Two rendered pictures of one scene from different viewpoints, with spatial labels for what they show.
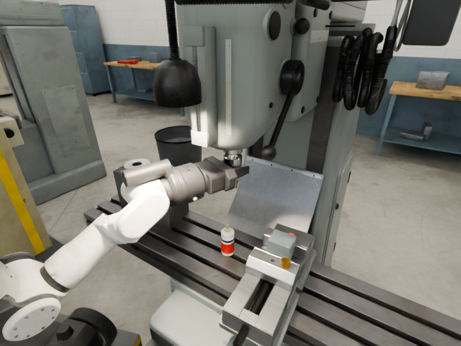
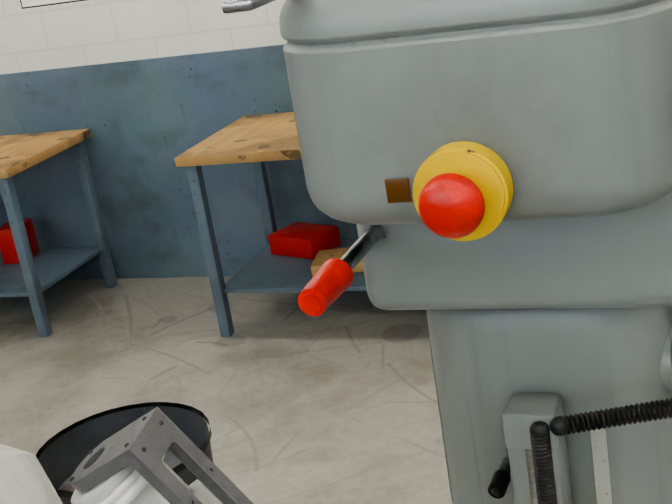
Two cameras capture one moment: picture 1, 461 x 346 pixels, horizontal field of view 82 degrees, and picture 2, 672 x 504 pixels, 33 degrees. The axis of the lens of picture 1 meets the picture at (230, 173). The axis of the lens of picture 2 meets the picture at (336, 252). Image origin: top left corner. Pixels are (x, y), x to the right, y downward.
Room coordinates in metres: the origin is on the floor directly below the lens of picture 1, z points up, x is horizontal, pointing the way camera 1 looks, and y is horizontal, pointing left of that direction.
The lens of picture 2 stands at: (-0.24, 0.30, 1.96)
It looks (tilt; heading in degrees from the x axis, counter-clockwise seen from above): 19 degrees down; 351
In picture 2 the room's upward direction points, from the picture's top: 9 degrees counter-clockwise
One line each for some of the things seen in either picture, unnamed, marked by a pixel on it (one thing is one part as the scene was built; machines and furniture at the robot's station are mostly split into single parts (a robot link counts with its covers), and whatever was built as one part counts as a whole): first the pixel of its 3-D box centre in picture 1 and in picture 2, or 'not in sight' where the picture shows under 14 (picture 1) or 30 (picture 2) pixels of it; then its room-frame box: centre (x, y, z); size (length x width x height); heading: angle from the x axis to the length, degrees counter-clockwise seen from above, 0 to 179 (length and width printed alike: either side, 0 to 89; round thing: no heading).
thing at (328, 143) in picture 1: (295, 199); not in sight; (1.13, -0.33, 0.78); 0.50 x 0.46 x 1.56; 148
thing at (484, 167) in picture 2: not in sight; (462, 191); (0.41, 0.12, 1.76); 0.06 x 0.02 x 0.06; 58
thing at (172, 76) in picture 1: (176, 80); not in sight; (0.42, 0.08, 1.48); 0.07 x 0.07 x 0.06
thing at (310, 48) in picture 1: (272, 60); not in sight; (0.77, -0.11, 1.47); 0.24 x 0.19 x 0.26; 58
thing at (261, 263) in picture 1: (272, 267); not in sight; (0.48, -0.11, 1.02); 0.12 x 0.06 x 0.04; 60
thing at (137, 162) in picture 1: (152, 191); not in sight; (0.82, 0.28, 1.03); 0.22 x 0.12 x 0.20; 65
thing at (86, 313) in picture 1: (91, 329); not in sight; (0.64, 0.55, 0.50); 0.20 x 0.05 x 0.20; 76
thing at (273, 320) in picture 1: (275, 270); not in sight; (0.50, -0.12, 0.98); 0.35 x 0.15 x 0.11; 150
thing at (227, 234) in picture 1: (227, 238); not in sight; (0.62, 0.01, 0.98); 0.04 x 0.04 x 0.11
